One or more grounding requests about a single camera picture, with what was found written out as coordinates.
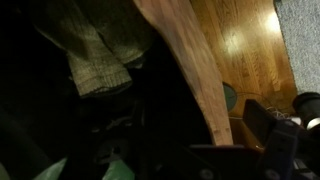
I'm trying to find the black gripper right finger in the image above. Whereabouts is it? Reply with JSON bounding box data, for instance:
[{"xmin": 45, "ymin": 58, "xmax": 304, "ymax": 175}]
[{"xmin": 259, "ymin": 120, "xmax": 299, "ymax": 180}]

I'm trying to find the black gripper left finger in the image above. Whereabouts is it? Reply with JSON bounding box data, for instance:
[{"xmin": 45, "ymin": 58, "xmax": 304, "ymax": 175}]
[{"xmin": 83, "ymin": 101, "xmax": 214, "ymax": 180}]

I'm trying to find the woven basket drawer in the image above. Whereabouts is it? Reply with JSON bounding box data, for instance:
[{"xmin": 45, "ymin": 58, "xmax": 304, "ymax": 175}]
[{"xmin": 133, "ymin": 0, "xmax": 233, "ymax": 145}]

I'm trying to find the grey rug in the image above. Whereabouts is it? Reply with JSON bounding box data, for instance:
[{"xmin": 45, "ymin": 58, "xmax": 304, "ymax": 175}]
[{"xmin": 274, "ymin": 0, "xmax": 320, "ymax": 94}]

